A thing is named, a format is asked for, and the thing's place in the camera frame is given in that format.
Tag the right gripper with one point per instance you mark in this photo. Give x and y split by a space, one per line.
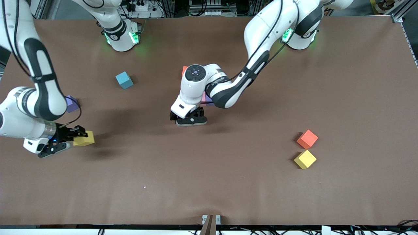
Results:
64 134

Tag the yellow foam cube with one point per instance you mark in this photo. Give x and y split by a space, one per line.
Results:
84 138
305 159

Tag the purple foam cube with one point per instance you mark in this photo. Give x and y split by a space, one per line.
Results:
209 101
72 104

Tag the pink foam cube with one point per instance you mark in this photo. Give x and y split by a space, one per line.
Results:
203 98

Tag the orange foam cube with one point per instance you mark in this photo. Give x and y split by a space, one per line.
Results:
184 70
307 139

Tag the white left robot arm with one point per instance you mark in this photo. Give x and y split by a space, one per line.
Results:
196 73

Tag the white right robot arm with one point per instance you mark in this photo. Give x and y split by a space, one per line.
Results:
45 98

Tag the brown table cover sheet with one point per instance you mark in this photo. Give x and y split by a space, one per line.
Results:
209 169

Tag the cyan foam cube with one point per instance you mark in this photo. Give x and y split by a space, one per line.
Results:
124 80

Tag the grey electronics rack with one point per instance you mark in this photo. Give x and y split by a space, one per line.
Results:
209 9

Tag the white power strip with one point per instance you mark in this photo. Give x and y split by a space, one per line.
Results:
143 7

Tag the metal bracket with wooden strip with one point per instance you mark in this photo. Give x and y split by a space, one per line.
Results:
211 225

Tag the aluminium frame post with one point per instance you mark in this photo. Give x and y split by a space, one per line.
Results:
40 9
400 14

